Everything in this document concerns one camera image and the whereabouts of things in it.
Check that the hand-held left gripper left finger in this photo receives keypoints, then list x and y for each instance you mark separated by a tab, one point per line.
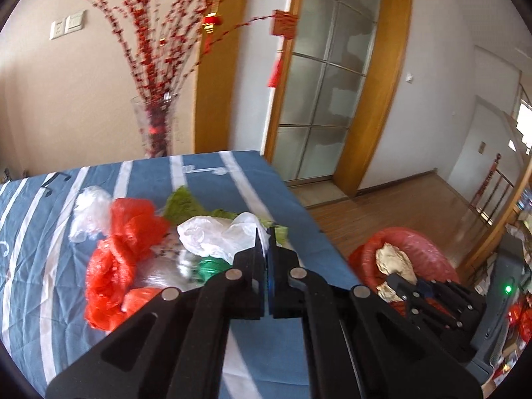
250	266

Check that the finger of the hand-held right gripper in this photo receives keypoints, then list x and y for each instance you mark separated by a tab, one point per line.
440	295
444	332

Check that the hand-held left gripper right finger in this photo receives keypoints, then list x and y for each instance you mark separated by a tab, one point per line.
271	286

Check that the green plastic wrapper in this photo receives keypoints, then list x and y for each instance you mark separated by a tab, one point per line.
212	270

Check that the red bin liner bag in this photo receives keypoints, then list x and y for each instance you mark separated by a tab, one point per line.
432	253

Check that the pale green vegetable leaf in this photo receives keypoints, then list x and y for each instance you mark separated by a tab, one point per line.
281	235

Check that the white plastic bag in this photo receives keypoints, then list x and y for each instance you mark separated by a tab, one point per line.
212	237

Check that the beige paper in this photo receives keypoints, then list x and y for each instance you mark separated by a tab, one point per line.
395	259

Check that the clear plastic sheet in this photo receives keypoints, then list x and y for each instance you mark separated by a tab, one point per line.
166	270

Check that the green plastic bag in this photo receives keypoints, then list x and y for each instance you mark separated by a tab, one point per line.
183	205

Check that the red plastic bag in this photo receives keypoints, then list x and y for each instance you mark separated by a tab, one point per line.
120	257

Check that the clear plastic bag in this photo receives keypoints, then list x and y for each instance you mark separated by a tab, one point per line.
89	212

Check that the blue striped tablecloth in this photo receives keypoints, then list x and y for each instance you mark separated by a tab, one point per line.
249	183

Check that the wooden stair banister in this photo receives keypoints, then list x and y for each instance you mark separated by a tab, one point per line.
488	187

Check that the glass vase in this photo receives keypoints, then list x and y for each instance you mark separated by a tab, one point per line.
156	133

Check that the frosted glass door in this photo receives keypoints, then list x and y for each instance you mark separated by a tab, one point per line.
324	91

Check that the red berry branches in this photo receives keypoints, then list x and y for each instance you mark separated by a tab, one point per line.
153	50

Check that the red hanging knot ornament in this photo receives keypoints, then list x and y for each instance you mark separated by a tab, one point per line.
284	23

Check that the small red lantern ornament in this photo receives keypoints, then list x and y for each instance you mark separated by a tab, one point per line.
212	23

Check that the wooden wall trim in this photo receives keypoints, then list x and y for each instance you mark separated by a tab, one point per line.
216	104

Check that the wooden door frame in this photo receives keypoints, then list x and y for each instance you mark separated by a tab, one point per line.
386	91

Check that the small white wall switch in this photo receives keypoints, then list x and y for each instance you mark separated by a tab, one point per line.
410	77

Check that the white light switch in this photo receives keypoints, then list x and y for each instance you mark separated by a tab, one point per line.
75	21

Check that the white wall socket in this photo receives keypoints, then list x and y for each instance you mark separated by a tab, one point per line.
58	30

